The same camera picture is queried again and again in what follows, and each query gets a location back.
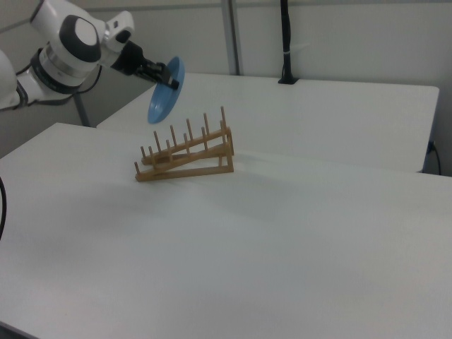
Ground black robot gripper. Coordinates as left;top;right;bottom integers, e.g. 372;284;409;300
111;40;180;88

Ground blue round plate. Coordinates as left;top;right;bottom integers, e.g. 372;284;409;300
147;55;186;124

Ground wooden plate rack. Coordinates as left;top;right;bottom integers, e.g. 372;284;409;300
133;105;236;184

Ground grey metal table leg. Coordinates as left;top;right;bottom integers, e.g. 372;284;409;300
72;90;90;127

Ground white zip tie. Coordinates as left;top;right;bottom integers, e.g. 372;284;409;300
284;42;311;57

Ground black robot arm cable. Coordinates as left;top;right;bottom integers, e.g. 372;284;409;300
70;64;104;95

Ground grey metal wall post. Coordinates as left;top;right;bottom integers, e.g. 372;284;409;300
221;0;245;76

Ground black camera pole with clamp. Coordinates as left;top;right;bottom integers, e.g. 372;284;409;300
278;0;301;85

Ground thick black cable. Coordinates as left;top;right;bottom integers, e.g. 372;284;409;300
0;175;8;243

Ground thin black wall cable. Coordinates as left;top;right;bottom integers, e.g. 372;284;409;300
427;141;442;174

